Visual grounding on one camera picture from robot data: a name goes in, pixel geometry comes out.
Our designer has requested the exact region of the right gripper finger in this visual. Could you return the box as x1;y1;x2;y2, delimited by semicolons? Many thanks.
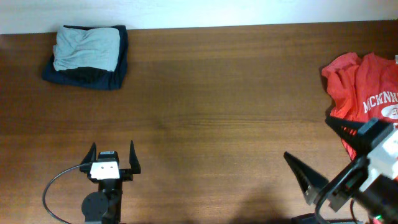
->
325;116;364;149
284;152;329;204

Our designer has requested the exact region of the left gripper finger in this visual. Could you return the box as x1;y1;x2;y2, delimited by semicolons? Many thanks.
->
129;140;141;174
81;143;96;164

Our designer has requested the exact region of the light grey-green t-shirt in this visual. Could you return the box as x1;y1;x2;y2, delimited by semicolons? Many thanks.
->
53;27;121;72

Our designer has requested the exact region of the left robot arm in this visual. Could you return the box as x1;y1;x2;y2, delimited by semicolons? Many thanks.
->
79;141;141;224

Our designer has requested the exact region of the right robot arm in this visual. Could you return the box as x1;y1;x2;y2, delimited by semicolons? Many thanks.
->
284;116;397;223

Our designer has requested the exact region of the red printed t-shirt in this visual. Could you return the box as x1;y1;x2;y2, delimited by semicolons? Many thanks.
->
321;52;398;224

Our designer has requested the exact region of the folded navy blue garment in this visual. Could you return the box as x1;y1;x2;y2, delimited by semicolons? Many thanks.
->
42;25;129;90

